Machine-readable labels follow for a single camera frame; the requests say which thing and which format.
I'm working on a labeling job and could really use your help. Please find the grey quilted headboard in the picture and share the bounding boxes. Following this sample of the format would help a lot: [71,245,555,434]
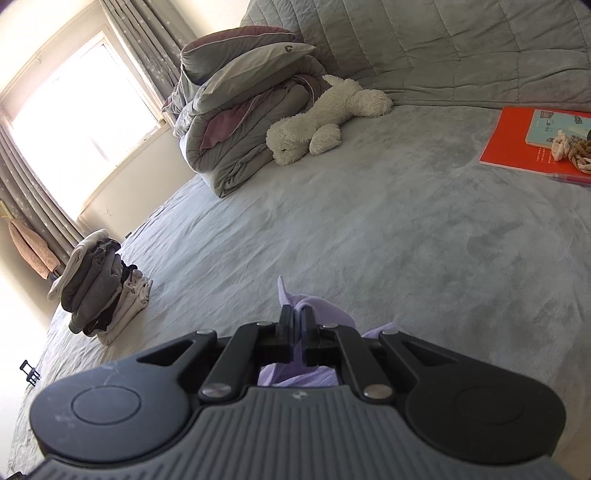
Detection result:
[239,0,591,117]

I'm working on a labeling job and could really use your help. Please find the grey star-patterned curtain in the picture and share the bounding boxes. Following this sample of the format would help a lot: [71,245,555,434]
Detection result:
[0,121,87,278]
[98,0,200,129]

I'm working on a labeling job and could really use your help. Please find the grey pillow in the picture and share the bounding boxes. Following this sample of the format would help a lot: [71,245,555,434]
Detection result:
[191,42,318,114]

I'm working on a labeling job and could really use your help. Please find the folded grey duvet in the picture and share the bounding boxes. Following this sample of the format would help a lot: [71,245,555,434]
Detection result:
[161,71,326,199]

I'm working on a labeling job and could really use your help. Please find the lavender pants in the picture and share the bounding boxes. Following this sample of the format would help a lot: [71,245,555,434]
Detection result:
[256,275,400,389]

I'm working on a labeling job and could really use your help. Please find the orange book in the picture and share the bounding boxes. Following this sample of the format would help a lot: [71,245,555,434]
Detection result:
[478,106,591,186]

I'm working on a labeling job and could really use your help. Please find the grey pillow maroon trim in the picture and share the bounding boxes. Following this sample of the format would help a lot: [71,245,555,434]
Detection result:
[179,26,297,88]

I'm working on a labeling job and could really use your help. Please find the white plush toy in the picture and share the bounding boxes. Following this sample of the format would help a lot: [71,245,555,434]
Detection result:
[266,74,394,167]

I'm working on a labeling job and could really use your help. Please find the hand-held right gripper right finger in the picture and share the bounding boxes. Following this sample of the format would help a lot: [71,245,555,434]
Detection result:
[299,306,463,403]

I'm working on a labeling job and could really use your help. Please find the grey bed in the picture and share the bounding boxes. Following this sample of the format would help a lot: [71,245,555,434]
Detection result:
[0,99,591,480]

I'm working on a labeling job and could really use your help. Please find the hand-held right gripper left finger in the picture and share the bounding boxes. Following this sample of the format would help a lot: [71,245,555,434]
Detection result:
[137,305,295,402]

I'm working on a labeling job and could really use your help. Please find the stack of folded clothes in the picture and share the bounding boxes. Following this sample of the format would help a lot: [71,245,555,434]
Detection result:
[47,228,154,347]

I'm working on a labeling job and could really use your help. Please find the light teal book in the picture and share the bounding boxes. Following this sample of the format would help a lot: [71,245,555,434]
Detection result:
[525,108,591,151]

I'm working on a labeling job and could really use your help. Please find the pink hanging towel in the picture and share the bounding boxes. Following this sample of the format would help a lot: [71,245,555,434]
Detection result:
[8,219,61,280]

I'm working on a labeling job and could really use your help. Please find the window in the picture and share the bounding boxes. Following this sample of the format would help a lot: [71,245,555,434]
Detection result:
[0,31,168,220]

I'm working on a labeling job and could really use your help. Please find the knotted rope toy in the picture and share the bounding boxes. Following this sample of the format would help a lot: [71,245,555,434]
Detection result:
[551,129,591,176]

